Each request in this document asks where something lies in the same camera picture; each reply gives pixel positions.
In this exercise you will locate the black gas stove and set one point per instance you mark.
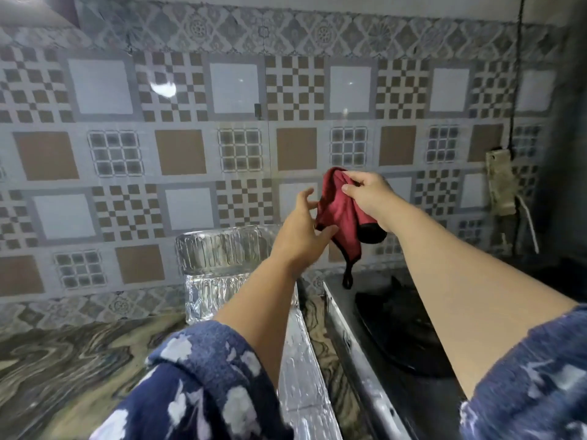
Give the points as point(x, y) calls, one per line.
point(412, 398)

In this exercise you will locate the aluminium foil splash guard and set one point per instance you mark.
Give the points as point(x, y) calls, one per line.
point(220, 261)

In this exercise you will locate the person's left hand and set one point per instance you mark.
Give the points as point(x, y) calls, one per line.
point(296, 238)

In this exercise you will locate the blue floral right sleeve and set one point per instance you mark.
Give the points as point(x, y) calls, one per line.
point(532, 384)

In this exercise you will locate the person's right thumb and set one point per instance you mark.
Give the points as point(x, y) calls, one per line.
point(352, 193)

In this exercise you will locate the beige wall socket board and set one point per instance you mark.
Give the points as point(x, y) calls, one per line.
point(500, 180)

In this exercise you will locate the person's left thumb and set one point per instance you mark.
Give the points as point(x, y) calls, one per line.
point(327, 232)

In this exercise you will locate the person's left forearm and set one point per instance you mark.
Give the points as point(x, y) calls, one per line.
point(261, 311)

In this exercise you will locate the blue floral left sleeve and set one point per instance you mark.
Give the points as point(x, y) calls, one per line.
point(206, 389)

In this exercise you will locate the red cloth pot holder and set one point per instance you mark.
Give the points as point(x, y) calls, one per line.
point(341, 210)

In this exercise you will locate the person's right hand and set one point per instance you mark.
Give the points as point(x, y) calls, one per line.
point(376, 196)

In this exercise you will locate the blue floral sleeve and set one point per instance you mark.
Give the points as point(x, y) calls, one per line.
point(532, 384)
point(206, 389)

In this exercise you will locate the person's right forearm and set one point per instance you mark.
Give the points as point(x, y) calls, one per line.
point(467, 297)

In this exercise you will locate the black stove burner grate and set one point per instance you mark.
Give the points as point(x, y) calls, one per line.
point(399, 329)

